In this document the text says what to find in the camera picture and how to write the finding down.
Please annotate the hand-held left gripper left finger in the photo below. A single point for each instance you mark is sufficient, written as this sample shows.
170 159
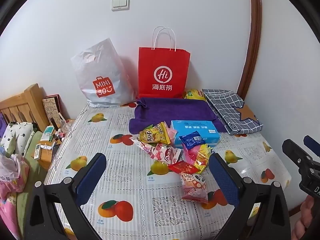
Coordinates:
91 180

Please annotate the pale pink snack packet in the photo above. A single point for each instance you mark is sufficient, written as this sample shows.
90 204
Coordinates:
173 135

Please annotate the clear glass jar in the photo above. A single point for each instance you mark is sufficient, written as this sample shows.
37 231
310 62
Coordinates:
67 125

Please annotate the person's right hand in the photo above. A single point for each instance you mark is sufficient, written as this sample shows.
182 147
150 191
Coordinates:
310 220

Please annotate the white remote control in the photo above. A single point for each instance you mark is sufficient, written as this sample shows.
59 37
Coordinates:
37 151

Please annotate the red snack packet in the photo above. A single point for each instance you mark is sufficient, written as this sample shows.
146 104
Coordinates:
182 167

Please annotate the purple towel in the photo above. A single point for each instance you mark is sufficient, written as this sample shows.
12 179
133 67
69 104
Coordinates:
172 110

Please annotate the floral pillow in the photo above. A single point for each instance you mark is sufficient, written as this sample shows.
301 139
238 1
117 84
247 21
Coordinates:
16 136

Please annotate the red paper bag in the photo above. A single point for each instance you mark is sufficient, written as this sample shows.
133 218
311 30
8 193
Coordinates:
162 75

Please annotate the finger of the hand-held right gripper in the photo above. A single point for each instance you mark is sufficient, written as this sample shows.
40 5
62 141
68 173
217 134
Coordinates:
296 152
312 145

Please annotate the yellow pink snack packet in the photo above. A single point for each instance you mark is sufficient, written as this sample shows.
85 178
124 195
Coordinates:
200 158

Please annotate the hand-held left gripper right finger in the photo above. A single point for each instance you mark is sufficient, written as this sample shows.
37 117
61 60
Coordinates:
225 180

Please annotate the dark blue snack packet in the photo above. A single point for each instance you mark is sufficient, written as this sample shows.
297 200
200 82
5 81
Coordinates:
191 141

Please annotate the blue tissue pack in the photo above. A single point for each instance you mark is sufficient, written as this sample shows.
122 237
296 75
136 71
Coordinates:
195 127

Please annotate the white plastic bag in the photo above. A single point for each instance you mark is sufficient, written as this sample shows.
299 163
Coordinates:
102 75

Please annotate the panda print snack packet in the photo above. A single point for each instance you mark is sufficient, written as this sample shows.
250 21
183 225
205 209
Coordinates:
195 187

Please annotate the yellow triangular snack packet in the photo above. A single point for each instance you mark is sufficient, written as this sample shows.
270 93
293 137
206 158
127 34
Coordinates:
152 135

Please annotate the wooden headboard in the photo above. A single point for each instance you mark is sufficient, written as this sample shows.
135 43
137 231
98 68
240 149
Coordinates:
23 105

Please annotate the pink white snack packet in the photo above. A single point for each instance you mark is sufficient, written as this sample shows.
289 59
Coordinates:
166 155

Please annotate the grey checked cloth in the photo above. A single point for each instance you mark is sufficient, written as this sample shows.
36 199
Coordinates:
230 110

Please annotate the green white box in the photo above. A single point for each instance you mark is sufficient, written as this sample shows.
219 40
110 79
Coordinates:
47 133

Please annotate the yellow green snack bag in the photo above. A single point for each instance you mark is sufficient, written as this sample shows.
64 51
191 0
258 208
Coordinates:
193 95

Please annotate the patterned box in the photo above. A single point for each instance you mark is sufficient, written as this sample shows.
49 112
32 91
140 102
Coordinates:
51 107

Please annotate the green bedsheet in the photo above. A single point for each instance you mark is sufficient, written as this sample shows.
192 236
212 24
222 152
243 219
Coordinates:
32 170

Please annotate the brown door frame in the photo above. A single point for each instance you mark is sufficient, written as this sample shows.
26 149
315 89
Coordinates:
253 30

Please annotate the white light switch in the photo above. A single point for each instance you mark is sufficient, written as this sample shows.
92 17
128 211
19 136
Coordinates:
120 3

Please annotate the pink plastic bag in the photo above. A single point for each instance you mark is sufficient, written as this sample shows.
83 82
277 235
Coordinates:
11 180

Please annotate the fruit-print tablecloth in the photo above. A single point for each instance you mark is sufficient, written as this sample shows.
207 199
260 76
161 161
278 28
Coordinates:
135 180

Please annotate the striped snack packet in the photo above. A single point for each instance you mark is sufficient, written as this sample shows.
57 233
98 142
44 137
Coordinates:
142 145

